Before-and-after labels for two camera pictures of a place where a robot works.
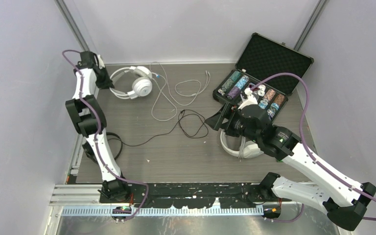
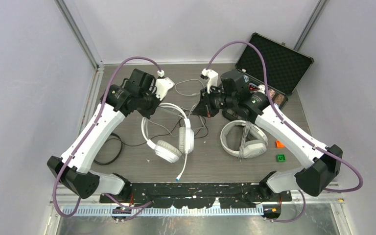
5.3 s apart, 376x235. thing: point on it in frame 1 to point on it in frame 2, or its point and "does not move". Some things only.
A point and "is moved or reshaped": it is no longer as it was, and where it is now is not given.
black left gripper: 107,84 to 148,113
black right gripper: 215,121 to 204,107
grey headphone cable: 241,154 does not move
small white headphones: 142,85 is moved or reshaped
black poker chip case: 268,71 does not move
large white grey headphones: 248,150 does not move
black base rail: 195,195 does not move
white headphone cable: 155,99 to 186,80
